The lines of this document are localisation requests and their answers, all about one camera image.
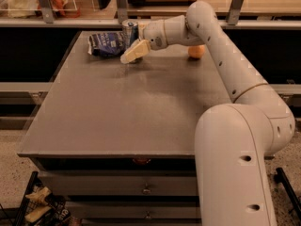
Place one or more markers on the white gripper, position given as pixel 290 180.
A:
pixel 154 34

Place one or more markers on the silver blue redbull can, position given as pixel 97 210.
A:
pixel 130 32

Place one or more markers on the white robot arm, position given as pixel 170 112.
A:
pixel 233 139

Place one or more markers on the blue chip bag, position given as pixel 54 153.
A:
pixel 106 44

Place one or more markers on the snack bag in basket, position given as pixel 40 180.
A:
pixel 49 209

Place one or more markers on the orange fruit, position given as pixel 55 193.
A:
pixel 196 52

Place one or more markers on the grey drawer cabinet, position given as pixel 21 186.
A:
pixel 102 115

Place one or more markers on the upper grey drawer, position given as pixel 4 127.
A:
pixel 120 183

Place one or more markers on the grey drawer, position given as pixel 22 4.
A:
pixel 120 183
pixel 138 210

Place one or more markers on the lower grey drawer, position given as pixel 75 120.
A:
pixel 138 210

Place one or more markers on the black stand leg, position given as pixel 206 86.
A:
pixel 281 178

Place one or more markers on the metal shelf rail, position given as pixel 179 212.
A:
pixel 114 23

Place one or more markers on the black wire basket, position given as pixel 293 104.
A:
pixel 26 206

